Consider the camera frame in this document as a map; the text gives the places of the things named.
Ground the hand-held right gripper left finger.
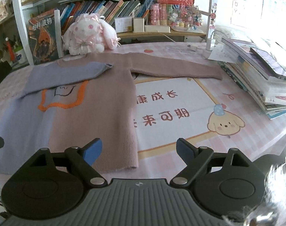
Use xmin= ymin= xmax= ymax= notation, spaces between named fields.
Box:
xmin=15 ymin=138 xmax=108 ymax=189

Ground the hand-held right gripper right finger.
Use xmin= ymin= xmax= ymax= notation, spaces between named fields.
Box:
xmin=169 ymin=138 xmax=263 ymax=189

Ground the purple and pink sweater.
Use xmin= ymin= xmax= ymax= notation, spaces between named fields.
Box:
xmin=0 ymin=52 xmax=223 ymax=176

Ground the pink checked table mat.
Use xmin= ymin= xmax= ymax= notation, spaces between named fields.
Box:
xmin=0 ymin=41 xmax=286 ymax=193

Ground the white pen jar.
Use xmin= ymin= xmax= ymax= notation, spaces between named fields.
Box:
xmin=12 ymin=46 xmax=28 ymax=64

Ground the red tassel pendant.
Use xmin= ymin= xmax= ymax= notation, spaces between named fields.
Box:
xmin=5 ymin=37 xmax=14 ymax=62

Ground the stack of books and notebooks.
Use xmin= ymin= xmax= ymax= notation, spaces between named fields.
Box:
xmin=218 ymin=38 xmax=286 ymax=120

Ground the dragon cover book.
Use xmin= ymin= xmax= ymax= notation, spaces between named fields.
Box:
xmin=28 ymin=9 xmax=63 ymax=66

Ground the white pink plush bunny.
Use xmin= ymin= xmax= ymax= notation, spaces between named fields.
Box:
xmin=62 ymin=14 xmax=119 ymax=56

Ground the flat white box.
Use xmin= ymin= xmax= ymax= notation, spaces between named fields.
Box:
xmin=145 ymin=25 xmax=171 ymax=33

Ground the translucent storage box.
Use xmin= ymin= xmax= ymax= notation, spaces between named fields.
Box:
xmin=115 ymin=16 xmax=134 ymax=33

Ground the white pen box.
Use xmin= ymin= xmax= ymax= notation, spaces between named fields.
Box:
xmin=133 ymin=16 xmax=145 ymax=33

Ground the row of colourful jars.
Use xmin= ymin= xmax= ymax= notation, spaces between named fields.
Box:
xmin=150 ymin=3 xmax=203 ymax=27

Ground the row of colourful books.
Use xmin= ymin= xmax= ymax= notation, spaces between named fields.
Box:
xmin=57 ymin=0 xmax=157 ymax=26

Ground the white charger with cable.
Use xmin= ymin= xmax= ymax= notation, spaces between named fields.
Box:
xmin=203 ymin=30 xmax=219 ymax=59

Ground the white frame bookshelf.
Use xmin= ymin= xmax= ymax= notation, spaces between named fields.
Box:
xmin=10 ymin=0 xmax=219 ymax=52

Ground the wall poster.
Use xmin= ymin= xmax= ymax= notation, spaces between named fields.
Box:
xmin=230 ymin=0 xmax=267 ymax=26

